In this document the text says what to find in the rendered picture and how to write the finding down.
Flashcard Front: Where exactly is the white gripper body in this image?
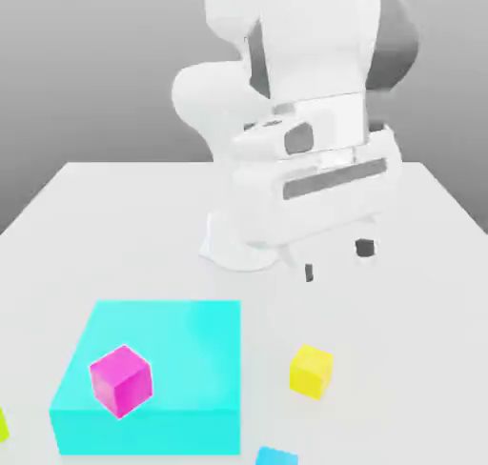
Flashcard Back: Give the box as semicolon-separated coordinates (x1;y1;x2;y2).
230;126;404;252

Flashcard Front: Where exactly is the small yellow cube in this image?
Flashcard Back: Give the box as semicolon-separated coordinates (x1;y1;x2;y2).
288;343;336;401

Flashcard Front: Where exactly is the small blue cube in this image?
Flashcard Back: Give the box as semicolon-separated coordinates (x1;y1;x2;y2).
254;445;299;465

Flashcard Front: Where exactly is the small magenta cube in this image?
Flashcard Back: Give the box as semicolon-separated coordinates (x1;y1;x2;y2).
88;344;154;420

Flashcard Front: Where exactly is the large cyan box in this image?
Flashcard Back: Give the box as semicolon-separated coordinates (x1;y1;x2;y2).
48;299;242;457

